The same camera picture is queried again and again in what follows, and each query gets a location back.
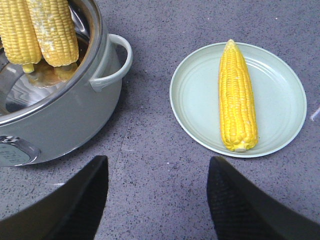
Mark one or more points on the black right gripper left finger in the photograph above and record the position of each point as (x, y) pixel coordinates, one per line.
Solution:
(72, 212)

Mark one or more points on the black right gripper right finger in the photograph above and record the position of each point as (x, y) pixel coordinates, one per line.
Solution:
(241, 211)

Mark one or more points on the deep yellow corn cob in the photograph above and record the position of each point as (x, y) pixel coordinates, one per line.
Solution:
(237, 114)

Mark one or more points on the light green round plate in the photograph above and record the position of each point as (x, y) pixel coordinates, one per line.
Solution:
(279, 97)

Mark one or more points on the bright yellow corn cob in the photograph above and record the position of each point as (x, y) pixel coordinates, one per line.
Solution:
(18, 36)

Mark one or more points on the yellow corn cob white patches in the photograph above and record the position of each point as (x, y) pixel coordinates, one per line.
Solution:
(55, 31)

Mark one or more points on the pale green electric cooking pot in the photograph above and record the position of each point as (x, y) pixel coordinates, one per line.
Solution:
(42, 118)

